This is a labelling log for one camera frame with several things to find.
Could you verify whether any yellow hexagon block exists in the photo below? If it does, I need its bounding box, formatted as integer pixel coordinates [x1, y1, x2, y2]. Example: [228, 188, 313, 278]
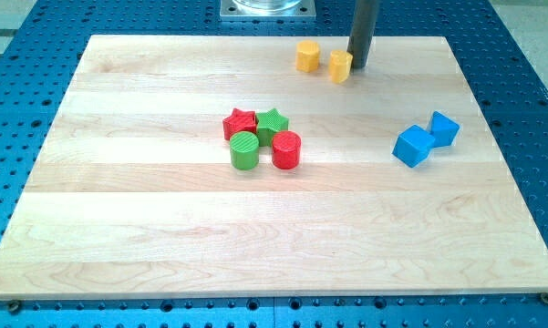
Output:
[295, 40, 320, 73]

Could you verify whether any yellow heart block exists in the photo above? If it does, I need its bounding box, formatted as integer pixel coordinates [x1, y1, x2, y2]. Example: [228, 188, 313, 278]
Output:
[328, 50, 353, 84]

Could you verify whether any red cylinder block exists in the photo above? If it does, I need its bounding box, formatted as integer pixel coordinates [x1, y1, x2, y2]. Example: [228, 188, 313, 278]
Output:
[272, 130, 302, 169]

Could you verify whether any green cylinder block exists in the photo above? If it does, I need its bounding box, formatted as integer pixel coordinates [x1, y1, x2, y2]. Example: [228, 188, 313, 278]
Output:
[230, 131, 259, 170]

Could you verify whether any green star block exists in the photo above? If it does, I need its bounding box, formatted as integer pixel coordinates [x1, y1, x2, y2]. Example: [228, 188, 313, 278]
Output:
[256, 108, 289, 147]

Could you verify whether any red star block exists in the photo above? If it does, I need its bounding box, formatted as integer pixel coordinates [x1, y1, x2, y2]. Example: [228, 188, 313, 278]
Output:
[222, 108, 257, 140]

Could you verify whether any light wooden board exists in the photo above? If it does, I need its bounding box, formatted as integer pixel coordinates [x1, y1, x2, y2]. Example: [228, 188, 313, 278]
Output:
[0, 35, 548, 301]

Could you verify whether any blue cube block left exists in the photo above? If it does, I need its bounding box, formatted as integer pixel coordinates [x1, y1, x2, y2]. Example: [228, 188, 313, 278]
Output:
[392, 125, 435, 168]

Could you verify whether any blue cube block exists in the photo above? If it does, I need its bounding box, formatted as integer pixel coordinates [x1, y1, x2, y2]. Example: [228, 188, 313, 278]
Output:
[392, 125, 435, 168]
[428, 111, 460, 148]

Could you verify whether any blue cube block right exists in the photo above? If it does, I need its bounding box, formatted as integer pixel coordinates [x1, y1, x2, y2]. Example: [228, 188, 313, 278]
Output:
[428, 111, 460, 148]

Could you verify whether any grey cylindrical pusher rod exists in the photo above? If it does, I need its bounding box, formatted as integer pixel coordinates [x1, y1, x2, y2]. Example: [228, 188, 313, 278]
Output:
[347, 0, 380, 69]

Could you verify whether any blue perforated metal table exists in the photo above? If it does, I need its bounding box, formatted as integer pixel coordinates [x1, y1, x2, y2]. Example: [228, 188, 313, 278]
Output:
[0, 1, 548, 327]

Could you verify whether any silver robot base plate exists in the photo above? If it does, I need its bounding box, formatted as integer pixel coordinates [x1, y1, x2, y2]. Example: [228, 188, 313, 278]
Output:
[219, 0, 316, 21]

